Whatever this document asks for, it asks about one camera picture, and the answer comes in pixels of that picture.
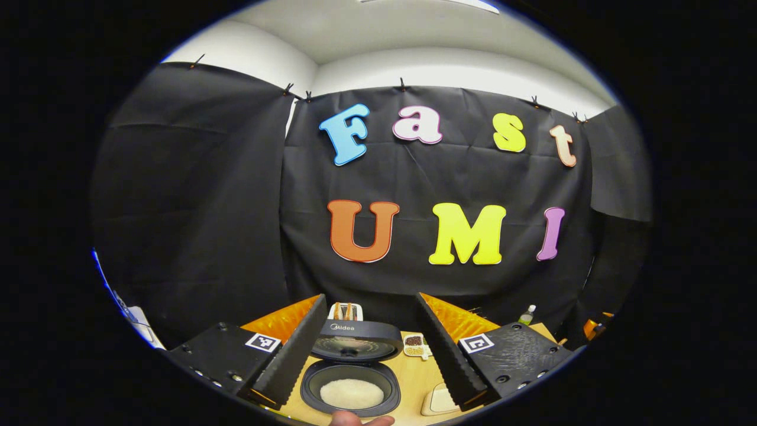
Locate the white toaster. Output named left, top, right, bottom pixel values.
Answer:
left=328, top=302, right=364, bottom=323

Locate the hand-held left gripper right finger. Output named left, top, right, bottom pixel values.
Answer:
left=414, top=292, right=575, bottom=412

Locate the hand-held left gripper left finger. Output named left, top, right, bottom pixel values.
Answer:
left=167, top=294, right=329, bottom=412

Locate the dark grey rice cooker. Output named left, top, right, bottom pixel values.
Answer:
left=300, top=319, right=404, bottom=418

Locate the white side desk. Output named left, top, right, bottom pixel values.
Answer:
left=118, top=305, right=167, bottom=351

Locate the white divided grain plate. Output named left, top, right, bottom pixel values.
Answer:
left=403, top=333, right=432, bottom=360

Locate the black backdrop cloth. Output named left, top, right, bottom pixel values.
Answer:
left=89, top=62, right=654, bottom=350

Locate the white rice pile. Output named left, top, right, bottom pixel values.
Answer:
left=319, top=379, right=386, bottom=410

